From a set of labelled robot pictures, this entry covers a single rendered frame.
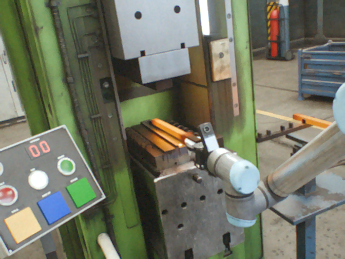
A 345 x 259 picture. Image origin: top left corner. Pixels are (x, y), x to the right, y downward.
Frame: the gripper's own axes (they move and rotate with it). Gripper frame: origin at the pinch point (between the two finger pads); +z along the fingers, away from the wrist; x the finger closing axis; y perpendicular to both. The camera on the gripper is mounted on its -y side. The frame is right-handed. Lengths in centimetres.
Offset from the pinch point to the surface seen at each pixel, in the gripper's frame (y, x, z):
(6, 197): -4, -64, -13
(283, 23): 32, 510, 531
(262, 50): 102, 542, 647
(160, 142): 5.7, -5.3, 17.2
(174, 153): 7.7, -4.0, 7.3
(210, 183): 22.7, 7.3, 1.1
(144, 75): -25.4, -11.1, 7.7
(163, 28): -40.2, -1.2, 7.9
